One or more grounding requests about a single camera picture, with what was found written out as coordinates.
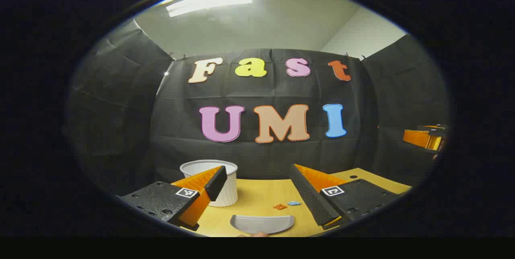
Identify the white ribbed garbage bin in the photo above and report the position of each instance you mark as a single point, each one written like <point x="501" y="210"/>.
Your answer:
<point x="227" y="186"/>

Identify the orange paper scrap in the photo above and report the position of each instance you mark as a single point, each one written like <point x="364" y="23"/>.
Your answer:
<point x="280" y="206"/>

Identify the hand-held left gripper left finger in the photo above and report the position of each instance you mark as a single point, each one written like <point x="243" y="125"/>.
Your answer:
<point x="216" y="182"/>

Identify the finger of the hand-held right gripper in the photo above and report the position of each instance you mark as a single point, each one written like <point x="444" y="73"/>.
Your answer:
<point x="414" y="137"/>

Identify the grey dustpan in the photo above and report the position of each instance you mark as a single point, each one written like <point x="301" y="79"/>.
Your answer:
<point x="261" y="225"/>

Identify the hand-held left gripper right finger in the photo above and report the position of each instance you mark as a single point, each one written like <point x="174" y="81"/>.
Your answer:
<point x="310" y="198"/>

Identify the blue paper scrap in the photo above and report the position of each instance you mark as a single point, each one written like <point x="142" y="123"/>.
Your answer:
<point x="294" y="203"/>

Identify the wooden desktop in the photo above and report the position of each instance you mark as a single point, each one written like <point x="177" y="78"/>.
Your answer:
<point x="257" y="194"/>

